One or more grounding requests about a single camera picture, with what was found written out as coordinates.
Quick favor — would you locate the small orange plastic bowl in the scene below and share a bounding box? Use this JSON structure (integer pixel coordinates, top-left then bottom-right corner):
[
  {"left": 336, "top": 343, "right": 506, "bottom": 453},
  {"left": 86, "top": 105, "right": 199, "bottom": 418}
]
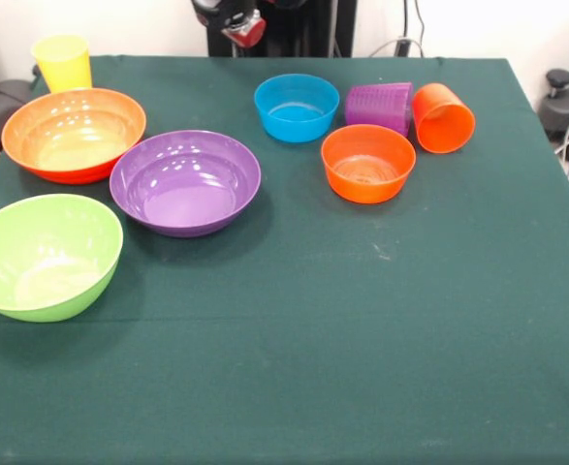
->
[{"left": 320, "top": 123, "right": 418, "bottom": 205}]

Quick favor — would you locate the yellow plastic cup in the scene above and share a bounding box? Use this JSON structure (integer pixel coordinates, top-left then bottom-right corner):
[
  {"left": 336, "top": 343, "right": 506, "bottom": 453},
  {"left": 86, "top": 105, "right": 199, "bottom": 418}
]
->
[{"left": 30, "top": 34, "right": 93, "bottom": 94}]

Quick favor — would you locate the lime green plastic bowl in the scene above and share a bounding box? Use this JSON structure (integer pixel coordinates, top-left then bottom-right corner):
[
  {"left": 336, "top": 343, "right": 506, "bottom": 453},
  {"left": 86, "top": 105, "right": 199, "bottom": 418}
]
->
[{"left": 0, "top": 193, "right": 124, "bottom": 324}]

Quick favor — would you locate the blue plastic bowl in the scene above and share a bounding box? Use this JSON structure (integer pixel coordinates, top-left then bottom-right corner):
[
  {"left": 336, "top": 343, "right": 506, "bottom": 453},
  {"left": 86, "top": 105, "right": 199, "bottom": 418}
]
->
[{"left": 253, "top": 73, "right": 341, "bottom": 144}]

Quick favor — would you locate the orange plastic cup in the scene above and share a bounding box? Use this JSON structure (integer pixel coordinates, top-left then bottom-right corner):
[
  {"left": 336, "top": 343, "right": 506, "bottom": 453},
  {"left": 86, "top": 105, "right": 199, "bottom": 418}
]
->
[{"left": 411, "top": 82, "right": 477, "bottom": 155}]

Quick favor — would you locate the grey cable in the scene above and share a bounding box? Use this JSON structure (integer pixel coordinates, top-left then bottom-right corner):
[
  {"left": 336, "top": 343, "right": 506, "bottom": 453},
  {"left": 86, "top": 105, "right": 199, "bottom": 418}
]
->
[{"left": 368, "top": 37, "right": 426, "bottom": 58}]

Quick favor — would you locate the purple plastic bowl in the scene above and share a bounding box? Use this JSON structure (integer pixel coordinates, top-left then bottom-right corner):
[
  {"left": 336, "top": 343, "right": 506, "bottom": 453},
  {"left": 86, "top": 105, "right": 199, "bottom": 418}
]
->
[{"left": 109, "top": 129, "right": 263, "bottom": 238}]

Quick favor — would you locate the black office chair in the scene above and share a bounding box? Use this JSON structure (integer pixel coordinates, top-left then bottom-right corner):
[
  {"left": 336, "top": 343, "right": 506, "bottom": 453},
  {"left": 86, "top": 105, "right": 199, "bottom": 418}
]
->
[{"left": 0, "top": 36, "right": 38, "bottom": 156}]

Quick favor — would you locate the purple plastic cup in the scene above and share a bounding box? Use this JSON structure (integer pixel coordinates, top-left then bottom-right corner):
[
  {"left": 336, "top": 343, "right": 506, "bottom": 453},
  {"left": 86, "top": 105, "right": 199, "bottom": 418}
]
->
[{"left": 345, "top": 80, "right": 414, "bottom": 139}]

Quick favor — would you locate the black stand with knob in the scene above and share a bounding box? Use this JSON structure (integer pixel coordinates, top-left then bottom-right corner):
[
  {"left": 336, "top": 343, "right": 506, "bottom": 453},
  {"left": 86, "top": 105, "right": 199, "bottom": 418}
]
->
[{"left": 538, "top": 69, "right": 569, "bottom": 141}]

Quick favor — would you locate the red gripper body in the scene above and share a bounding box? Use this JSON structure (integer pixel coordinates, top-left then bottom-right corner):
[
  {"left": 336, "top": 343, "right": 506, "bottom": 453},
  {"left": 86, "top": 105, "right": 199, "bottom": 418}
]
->
[{"left": 226, "top": 17, "right": 268, "bottom": 49}]

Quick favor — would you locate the dark green tablecloth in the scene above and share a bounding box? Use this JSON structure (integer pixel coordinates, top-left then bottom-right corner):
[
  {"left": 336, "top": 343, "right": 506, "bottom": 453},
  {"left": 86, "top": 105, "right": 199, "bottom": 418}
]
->
[{"left": 0, "top": 53, "right": 569, "bottom": 465}]

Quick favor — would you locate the black hanging cable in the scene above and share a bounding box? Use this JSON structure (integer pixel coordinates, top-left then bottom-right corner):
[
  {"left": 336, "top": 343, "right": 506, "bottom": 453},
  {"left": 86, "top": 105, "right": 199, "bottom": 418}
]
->
[{"left": 412, "top": 0, "right": 429, "bottom": 41}]

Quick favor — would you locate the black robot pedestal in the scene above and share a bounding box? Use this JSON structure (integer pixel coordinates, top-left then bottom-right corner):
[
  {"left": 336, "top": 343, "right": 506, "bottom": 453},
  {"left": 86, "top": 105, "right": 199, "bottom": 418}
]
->
[{"left": 205, "top": 0, "right": 358, "bottom": 58}]

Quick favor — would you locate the wide orange plastic bowl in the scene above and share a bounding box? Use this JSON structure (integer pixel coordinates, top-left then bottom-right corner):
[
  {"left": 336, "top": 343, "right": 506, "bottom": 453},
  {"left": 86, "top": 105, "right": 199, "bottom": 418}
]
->
[{"left": 0, "top": 87, "right": 147, "bottom": 185}]

